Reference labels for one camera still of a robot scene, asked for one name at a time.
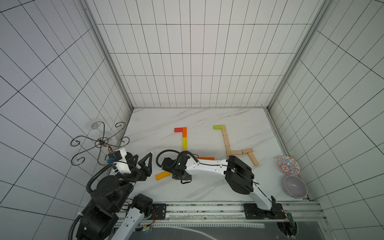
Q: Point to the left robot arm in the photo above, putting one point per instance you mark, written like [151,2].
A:
[109,189]

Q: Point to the natural block diagonal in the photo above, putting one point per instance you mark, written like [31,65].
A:
[224,130]
[253,159]

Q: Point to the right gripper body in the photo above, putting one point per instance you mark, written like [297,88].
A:
[167,164]

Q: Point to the natural block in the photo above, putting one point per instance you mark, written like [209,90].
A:
[236,153]
[228,150]
[247,151]
[226,140]

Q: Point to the yellow-orange wooden block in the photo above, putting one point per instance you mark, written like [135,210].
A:
[162,175]

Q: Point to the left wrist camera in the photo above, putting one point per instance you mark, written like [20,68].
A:
[120,165]

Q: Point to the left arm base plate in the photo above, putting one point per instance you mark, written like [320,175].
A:
[158,212]

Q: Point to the ornate metal wire stand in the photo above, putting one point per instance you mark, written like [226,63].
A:
[104,141]

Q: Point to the electronics board with wires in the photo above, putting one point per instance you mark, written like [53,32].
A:
[144,229]

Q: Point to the long orange block bottom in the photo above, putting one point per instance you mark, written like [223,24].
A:
[207,158]

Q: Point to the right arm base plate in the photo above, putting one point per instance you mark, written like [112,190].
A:
[252,212]

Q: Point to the orange block diagonal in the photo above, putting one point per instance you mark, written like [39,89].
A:
[184,132]

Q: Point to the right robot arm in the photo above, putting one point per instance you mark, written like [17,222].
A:
[238,175]

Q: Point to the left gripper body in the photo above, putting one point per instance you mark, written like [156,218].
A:
[136,175]

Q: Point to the patterned red blue plate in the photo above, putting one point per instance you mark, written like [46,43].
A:
[288,166]

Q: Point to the aluminium mounting rail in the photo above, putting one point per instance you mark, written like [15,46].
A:
[231,214]

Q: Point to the yellow-green block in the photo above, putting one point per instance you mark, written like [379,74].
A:
[184,143]

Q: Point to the lilac bowl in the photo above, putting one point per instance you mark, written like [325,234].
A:
[295,187]

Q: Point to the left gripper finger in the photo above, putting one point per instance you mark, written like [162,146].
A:
[146,165]
[132,161]

